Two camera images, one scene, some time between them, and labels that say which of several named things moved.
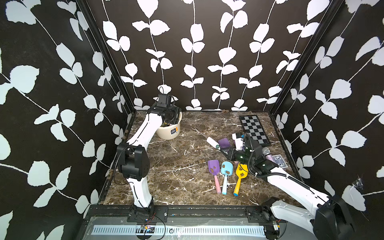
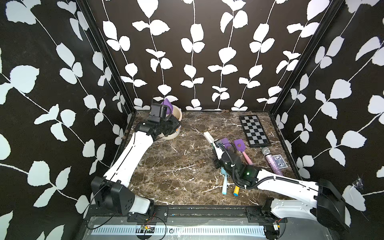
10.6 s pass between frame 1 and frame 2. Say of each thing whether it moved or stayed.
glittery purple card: stayed
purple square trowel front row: moved
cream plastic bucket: stayed
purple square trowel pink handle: stayed
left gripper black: moved
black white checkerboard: stayed
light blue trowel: stayed
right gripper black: moved
